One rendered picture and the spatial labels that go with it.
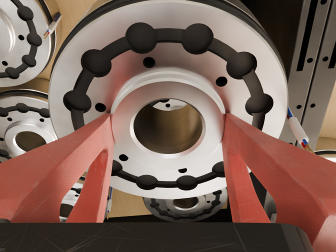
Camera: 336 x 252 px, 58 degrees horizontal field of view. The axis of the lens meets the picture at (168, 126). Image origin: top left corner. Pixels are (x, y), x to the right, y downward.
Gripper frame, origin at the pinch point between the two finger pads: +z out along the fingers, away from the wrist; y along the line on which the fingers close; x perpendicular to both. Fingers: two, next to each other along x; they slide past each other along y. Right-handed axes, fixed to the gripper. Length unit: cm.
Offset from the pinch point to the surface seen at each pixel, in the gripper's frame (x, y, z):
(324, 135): 13.5, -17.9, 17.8
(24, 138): 11.4, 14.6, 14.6
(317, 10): -3.3, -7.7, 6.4
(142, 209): 26.9, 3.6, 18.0
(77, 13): -0.5, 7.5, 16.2
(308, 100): 2.3, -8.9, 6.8
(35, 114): 7.7, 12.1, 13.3
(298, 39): -1.8, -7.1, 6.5
